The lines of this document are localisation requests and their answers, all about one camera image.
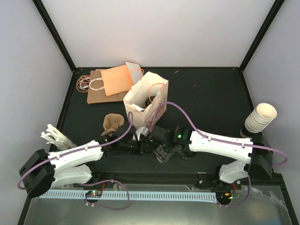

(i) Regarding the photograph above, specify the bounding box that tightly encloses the brown pulp cup carrier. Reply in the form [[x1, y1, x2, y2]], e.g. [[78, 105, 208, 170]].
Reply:
[[102, 113, 125, 136]]

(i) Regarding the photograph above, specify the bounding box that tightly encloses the printed white paper bag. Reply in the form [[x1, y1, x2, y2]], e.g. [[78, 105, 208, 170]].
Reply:
[[123, 72, 169, 129]]

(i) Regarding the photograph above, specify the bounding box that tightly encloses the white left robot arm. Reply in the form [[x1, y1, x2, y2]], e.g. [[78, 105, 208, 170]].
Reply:
[[17, 133, 143, 198]]

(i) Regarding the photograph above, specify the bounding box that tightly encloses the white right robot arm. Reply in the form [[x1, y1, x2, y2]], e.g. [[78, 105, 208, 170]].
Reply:
[[148, 126, 273, 189]]

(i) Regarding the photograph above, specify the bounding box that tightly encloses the brown kraft paper bag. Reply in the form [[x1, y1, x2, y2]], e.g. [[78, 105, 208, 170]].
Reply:
[[77, 70, 138, 105]]

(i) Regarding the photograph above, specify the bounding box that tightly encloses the orange kraft paper bag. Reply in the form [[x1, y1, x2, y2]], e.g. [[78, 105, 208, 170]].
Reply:
[[101, 61, 144, 96]]

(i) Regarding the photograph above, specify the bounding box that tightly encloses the stack of paper cups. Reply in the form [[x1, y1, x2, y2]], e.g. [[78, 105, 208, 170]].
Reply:
[[240, 103, 278, 138]]

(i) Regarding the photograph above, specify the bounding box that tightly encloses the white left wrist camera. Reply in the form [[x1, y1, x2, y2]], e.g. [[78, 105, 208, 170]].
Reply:
[[136, 126, 150, 138]]

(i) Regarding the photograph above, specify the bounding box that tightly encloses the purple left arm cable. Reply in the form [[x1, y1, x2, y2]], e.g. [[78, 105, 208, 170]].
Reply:
[[18, 112, 136, 210]]

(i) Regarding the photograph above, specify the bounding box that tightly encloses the white slotted cable rail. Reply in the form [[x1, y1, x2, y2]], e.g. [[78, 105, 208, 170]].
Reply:
[[40, 189, 217, 203]]

